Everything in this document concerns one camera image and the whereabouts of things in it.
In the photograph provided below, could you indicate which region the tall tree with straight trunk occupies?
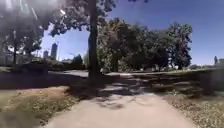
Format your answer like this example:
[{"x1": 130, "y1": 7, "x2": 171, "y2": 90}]
[{"x1": 49, "y1": 0, "x2": 151, "y2": 81}]

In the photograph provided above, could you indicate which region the small dark tree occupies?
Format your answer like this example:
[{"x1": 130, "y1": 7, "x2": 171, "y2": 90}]
[{"x1": 71, "y1": 53, "x2": 85, "y2": 71}]

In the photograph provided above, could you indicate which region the group of trees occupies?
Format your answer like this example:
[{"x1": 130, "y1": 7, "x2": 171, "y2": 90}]
[{"x1": 83, "y1": 18, "x2": 194, "y2": 73}]

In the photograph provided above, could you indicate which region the grey asphalt road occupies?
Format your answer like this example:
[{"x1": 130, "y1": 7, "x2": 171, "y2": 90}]
[{"x1": 48, "y1": 69, "x2": 134, "y2": 80}]

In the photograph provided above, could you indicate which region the grey concrete pavement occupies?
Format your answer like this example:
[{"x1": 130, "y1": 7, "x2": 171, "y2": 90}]
[{"x1": 41, "y1": 71, "x2": 198, "y2": 128}]

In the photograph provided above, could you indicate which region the tall building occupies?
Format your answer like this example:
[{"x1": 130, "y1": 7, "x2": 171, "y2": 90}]
[{"x1": 50, "y1": 42, "x2": 60, "y2": 61}]

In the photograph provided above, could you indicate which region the dark hedge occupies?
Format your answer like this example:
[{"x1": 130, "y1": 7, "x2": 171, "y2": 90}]
[{"x1": 11, "y1": 63, "x2": 50, "y2": 76}]

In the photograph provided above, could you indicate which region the grass verge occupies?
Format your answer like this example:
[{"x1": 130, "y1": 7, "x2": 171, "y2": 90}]
[{"x1": 0, "y1": 84, "x2": 88, "y2": 128}]

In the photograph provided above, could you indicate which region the grass lawn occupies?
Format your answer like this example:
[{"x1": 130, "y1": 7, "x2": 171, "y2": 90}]
[{"x1": 133, "y1": 67, "x2": 224, "y2": 128}]

